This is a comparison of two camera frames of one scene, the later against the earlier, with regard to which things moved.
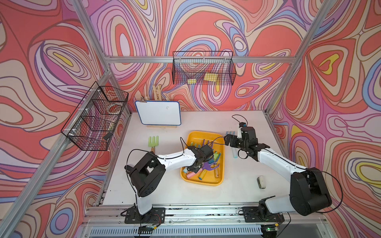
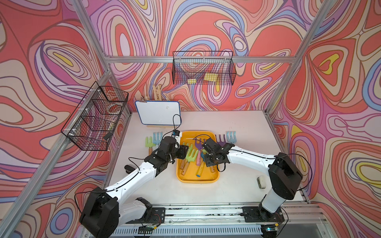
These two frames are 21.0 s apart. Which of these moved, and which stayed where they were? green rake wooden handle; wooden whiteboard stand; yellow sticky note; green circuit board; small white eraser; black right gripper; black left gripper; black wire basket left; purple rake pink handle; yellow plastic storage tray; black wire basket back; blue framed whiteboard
Moved: green rake wooden handle; purple rake pink handle; black right gripper; black left gripper; yellow plastic storage tray
Stayed: black wire basket back; black wire basket left; yellow sticky note; wooden whiteboard stand; small white eraser; blue framed whiteboard; green circuit board
